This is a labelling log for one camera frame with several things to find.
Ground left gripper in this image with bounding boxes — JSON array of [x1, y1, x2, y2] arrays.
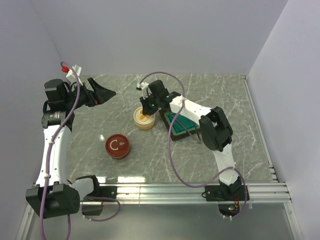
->
[[64, 77, 116, 110]]

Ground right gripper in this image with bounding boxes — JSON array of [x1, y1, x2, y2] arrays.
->
[[140, 92, 160, 117]]

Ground cream round lid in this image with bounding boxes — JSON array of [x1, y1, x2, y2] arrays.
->
[[133, 106, 156, 123]]

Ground red round lid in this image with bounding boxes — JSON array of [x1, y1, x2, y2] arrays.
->
[[105, 134, 130, 159]]

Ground metal tongs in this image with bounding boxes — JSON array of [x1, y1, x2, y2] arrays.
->
[[170, 115, 201, 144]]

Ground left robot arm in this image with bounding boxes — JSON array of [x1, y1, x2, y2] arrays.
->
[[25, 78, 116, 219]]

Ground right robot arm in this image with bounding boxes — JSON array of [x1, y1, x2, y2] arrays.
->
[[136, 80, 244, 200]]

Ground cream white bowl container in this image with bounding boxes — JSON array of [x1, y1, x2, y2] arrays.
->
[[135, 121, 155, 130]]

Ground black teal square tray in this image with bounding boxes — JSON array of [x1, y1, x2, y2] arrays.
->
[[158, 109, 201, 141]]

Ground red steel bowl container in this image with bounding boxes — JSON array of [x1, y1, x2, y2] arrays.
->
[[105, 139, 130, 160]]

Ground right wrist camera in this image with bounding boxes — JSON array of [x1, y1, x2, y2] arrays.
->
[[136, 82, 149, 99]]

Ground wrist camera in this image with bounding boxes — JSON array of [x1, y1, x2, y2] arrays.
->
[[66, 64, 83, 85], [136, 82, 149, 99]]

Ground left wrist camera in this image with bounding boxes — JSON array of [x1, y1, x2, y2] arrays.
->
[[66, 64, 83, 85]]

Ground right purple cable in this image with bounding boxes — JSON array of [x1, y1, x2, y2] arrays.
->
[[138, 71, 249, 222]]

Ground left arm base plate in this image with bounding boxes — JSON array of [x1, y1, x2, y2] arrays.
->
[[84, 185, 118, 201]]

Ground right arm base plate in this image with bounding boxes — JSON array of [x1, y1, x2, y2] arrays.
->
[[201, 185, 245, 202]]

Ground aluminium mounting rail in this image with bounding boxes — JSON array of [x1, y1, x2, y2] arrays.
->
[[27, 182, 293, 206]]

